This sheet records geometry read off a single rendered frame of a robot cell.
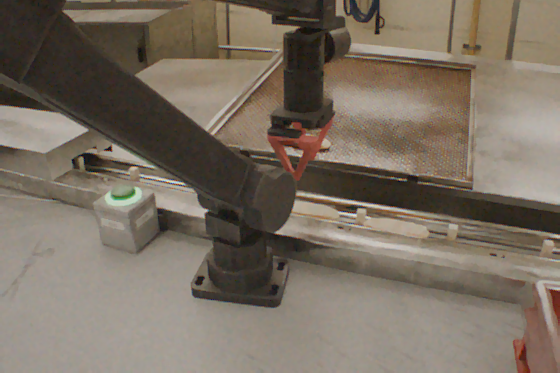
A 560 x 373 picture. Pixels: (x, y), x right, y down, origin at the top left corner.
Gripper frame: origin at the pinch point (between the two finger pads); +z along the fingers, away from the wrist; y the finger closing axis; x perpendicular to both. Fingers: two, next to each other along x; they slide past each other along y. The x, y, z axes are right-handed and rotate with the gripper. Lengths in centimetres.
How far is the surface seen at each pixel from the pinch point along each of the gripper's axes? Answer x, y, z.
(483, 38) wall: -47, 370, 37
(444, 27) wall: -11, 370, 31
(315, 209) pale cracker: -2.4, -0.6, 7.1
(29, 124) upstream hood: 61, 1, 1
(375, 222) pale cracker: -11.9, -1.0, 7.3
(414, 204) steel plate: -16.7, 13.2, 11.2
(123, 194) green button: 23.2, -13.9, 2.4
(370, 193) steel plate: -8.4, 14.6, 11.2
